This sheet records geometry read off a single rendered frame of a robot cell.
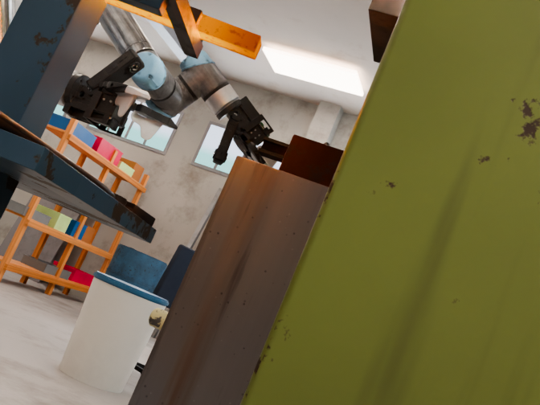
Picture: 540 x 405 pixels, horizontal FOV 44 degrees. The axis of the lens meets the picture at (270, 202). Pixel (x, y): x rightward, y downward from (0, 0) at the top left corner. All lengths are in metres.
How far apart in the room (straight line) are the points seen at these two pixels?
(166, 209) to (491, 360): 9.03
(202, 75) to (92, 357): 2.63
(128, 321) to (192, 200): 5.62
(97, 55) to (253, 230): 10.27
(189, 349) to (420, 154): 0.45
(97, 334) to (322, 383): 3.41
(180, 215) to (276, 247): 8.55
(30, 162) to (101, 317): 3.48
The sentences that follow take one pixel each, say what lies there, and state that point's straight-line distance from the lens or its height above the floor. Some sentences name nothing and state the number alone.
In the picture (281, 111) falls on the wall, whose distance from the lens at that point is 9.52.
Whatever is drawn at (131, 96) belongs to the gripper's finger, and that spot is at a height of 0.99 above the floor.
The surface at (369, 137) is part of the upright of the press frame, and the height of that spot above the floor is 0.92.
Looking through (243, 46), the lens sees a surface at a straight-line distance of 0.87.
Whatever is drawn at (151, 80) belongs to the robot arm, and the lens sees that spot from 1.51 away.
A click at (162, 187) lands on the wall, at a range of 9.71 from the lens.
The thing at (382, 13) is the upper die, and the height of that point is 1.27.
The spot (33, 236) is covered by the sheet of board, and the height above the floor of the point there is 0.55.
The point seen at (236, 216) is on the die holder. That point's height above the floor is 0.83.
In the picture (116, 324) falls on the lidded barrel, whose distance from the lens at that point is 3.97.
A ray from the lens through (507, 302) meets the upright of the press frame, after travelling 0.64.
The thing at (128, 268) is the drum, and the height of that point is 0.67.
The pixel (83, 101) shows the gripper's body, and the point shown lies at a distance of 1.36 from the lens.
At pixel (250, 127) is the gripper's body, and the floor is 1.12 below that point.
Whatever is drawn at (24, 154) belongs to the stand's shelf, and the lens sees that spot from 0.54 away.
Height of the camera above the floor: 0.71
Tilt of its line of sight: 10 degrees up
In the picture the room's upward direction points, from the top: 23 degrees clockwise
